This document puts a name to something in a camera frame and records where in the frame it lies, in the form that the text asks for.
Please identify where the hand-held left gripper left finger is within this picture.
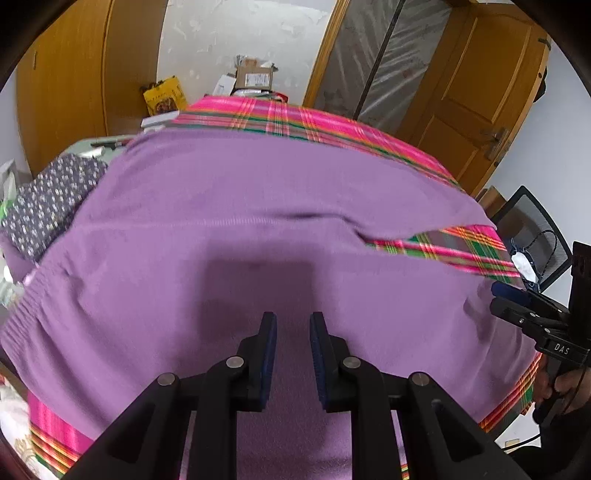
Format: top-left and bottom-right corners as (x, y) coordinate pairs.
(67, 312), (277, 480)

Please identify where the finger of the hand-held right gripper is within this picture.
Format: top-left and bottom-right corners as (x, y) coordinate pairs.
(489, 298), (549, 336)
(491, 281), (567, 320)

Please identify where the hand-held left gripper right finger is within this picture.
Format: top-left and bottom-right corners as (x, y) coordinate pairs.
(310, 312), (529, 480)

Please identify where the purple knit sweater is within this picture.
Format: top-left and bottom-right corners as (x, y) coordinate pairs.
(0, 126), (544, 480)

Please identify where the person's right forearm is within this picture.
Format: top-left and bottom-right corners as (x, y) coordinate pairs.
(522, 401), (591, 480)

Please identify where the person's right hand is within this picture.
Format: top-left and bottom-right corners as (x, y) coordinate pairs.
(536, 356), (591, 409)

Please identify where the blue denim bag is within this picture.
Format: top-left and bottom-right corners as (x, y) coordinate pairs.
(508, 230), (558, 289)

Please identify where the black mesh chair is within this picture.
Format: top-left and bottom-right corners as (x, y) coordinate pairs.
(488, 185), (572, 295)

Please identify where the flat cardboard piece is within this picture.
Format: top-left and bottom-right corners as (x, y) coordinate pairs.
(475, 185), (509, 219)

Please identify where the wooden door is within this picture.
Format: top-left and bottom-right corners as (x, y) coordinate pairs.
(410, 4), (553, 195)

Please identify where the pink plaid blanket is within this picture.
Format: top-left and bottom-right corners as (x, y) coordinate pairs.
(27, 93), (549, 480)

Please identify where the floral bedsheet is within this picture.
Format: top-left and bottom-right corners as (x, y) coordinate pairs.
(0, 373), (52, 463)

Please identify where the plastic-covered screen door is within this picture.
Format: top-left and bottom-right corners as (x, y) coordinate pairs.
(301, 0), (452, 136)

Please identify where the flat white box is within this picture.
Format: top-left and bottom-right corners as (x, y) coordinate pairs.
(140, 110), (182, 131)

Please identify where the folded dark floral cloth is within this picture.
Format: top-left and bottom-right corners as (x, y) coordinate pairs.
(2, 152), (110, 265)

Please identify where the pale green printed tablecloth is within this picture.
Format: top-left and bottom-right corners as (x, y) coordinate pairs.
(59, 133), (140, 168)

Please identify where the small white box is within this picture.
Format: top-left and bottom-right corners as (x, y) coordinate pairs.
(212, 73), (239, 99)

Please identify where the yellow bag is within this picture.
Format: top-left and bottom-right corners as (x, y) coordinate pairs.
(141, 76), (188, 117)

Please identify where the cardboard box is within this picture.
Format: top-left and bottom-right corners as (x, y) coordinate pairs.
(232, 61), (279, 94)

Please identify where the wooden wardrobe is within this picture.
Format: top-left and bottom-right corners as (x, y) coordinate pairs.
(16, 0), (168, 177)

